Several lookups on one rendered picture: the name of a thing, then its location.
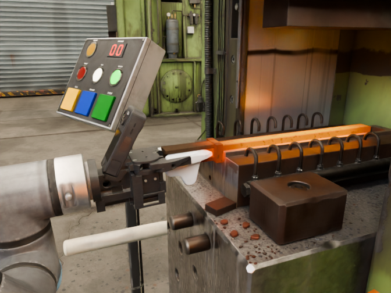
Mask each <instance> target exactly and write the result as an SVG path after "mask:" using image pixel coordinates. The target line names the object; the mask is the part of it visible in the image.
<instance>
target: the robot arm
mask: <svg viewBox="0 0 391 293"><path fill-rule="evenodd" d="M146 118H147V117H146V115H145V114H144V113H143V112H142V111H141V110H139V109H137V108H135V107H133V106H129V107H128V108H127V110H125V112H124V114H123V116H122V118H121V120H120V125H119V127H118V129H117V130H116V133H115V135H114V137H113V139H112V141H111V143H110V145H109V147H108V149H107V151H106V153H105V155H104V157H103V159H102V162H101V167H102V168H101V169H97V166H96V162H95V158H91V159H87V161H86V162H85V161H84V158H83V155H82V154H77V155H70V156H63V157H58V158H54V159H48V160H40V161H35V162H28V163H21V164H16V165H9V166H1V167H0V293H56V292H57V290H58V288H59V287H60V284H61V281H62V265H61V262H60V260H59V257H58V252H57V248H56V243H55V238H54V233H53V229H52V224H51V220H50V218H51V217H57V216H61V215H65V214H68V213H73V212H79V211H82V210H87V209H91V200H93V202H95V205H96V208H97V213H99V212H104V211H106V210H105V207H106V206H109V205H114V204H118V203H124V202H128V201H129V202H130V204H131V206H132V205H133V206H134V208H135V210H136V209H141V208H146V207H150V206H155V205H160V204H163V203H166V202H165V193H166V181H165V180H164V179H163V172H165V174H166V175H167V176H169V177H175V176H179V177H181V179H182V180H183V182H184V183H185V185H192V184H194V183H195V182H196V179H197V174H198V170H199V166H200V162H201V161H202V160H205V159H208V158H209V157H211V156H212V152H211V151H208V150H206V149H202V150H197V151H189V152H181V153H172V154H168V155H167V156H166V157H165V158H164V157H163V152H162V150H161V147H162V146H168V145H157V146H150V147H147V148H137V149H132V150H131V148H132V146H133V144H134V142H135V140H136V138H137V136H138V134H139V132H140V131H141V130H142V128H143V127H144V124H145V121H146ZM153 201H159V202H156V203H151V204H147V205H144V203H148V202H153Z"/></svg>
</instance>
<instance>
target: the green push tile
mask: <svg viewBox="0 0 391 293"><path fill-rule="evenodd" d="M115 99H116V97H114V96H110V95H104V94H100V95H99V98H98V101H97V103H96V105H95V108H94V110H93V113H92V115H91V117H92V118H94V119H97V120H101V121H103V122H106V121H107V120H108V117H109V114H110V112H111V109H112V107H113V104H114V101H115Z"/></svg>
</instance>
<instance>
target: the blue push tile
mask: <svg viewBox="0 0 391 293"><path fill-rule="evenodd" d="M96 96H97V93H95V92H89V91H83V93H82V95H81V97H80V100H79V102H78V104H77V107H76V110H75V113H78V114H80V115H83V116H87V117H88V116H89V114H90V111H91V108H92V106H93V104H94V101H95V99H96Z"/></svg>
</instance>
